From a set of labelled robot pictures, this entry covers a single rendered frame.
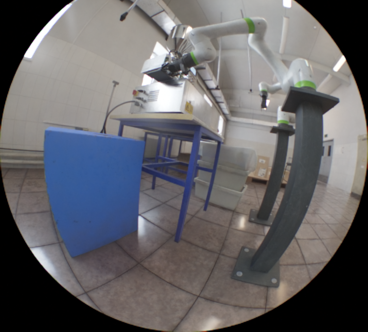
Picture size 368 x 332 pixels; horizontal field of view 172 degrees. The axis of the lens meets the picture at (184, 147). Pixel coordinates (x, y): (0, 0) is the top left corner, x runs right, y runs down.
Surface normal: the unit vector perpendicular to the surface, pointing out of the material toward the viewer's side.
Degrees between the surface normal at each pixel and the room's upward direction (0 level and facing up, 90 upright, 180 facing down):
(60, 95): 90
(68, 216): 90
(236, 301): 0
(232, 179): 96
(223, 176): 96
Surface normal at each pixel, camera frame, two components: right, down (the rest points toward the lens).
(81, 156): 0.87, 0.17
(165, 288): 0.17, -0.99
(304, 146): -0.55, -0.06
